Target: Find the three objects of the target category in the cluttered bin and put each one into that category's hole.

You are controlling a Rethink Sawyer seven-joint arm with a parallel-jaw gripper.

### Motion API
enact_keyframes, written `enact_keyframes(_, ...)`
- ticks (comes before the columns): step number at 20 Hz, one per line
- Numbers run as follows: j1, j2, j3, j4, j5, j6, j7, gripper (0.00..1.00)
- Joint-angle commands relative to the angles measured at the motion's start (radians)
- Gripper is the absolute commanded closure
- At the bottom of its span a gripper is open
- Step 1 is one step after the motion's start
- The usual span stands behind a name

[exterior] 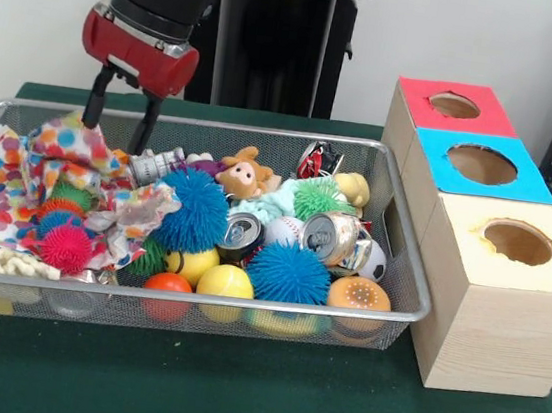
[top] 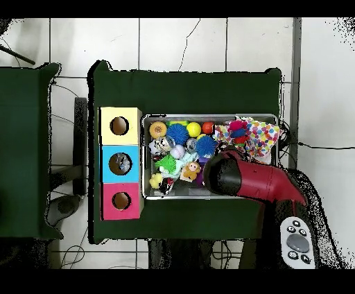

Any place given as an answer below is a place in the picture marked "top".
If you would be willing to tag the multicoloured spiky caterpillar toy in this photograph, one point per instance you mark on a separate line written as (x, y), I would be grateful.
(238, 132)

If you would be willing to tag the blue spiky rubber ball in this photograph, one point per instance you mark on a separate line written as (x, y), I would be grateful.
(177, 133)
(206, 146)

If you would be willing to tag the plain yellow ball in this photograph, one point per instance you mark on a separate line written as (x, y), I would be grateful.
(193, 129)

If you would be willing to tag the dark green table cloth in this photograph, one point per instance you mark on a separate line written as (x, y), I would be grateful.
(194, 89)
(28, 138)

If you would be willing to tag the wooden box with three holes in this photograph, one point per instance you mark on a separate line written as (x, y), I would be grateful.
(120, 151)

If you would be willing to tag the tan plush animal toy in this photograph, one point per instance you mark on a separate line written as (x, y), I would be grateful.
(191, 171)

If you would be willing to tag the crushed silver drink can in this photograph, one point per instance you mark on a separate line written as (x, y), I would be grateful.
(164, 143)

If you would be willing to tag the orange ball with cream dots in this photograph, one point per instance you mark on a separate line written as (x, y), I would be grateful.
(157, 129)

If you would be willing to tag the shallow clear mesh bin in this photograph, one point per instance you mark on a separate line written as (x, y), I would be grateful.
(166, 195)

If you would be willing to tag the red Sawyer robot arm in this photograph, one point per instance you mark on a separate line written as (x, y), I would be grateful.
(260, 180)

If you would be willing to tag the polka dot cloth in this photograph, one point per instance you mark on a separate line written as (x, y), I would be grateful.
(266, 136)

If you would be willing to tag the black panel stand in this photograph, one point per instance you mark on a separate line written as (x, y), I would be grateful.
(81, 144)

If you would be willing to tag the grey stand base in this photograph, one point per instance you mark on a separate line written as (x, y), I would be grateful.
(67, 206)

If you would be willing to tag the green spiky rubber ball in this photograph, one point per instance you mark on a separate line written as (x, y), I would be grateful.
(166, 163)

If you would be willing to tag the yellow rubber duck toy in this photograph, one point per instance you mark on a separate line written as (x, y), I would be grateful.
(157, 181)

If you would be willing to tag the small red ball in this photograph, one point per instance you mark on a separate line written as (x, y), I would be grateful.
(208, 127)

